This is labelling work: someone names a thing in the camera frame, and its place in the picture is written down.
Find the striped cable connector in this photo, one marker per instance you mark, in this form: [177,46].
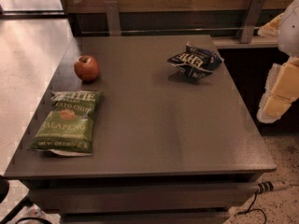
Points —
[269,186]

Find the green jalapeno chip bag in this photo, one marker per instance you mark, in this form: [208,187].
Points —
[68,128]

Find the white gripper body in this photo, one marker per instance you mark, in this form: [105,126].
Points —
[290,28]

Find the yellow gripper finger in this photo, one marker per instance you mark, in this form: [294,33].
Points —
[271,28]
[283,89]

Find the red apple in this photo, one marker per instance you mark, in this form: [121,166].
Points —
[86,68]

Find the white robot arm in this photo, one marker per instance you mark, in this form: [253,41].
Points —
[282,83]

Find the blue chip bag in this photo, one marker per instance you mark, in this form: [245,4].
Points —
[195,62]

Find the black chair leg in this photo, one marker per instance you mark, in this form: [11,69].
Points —
[4,188]

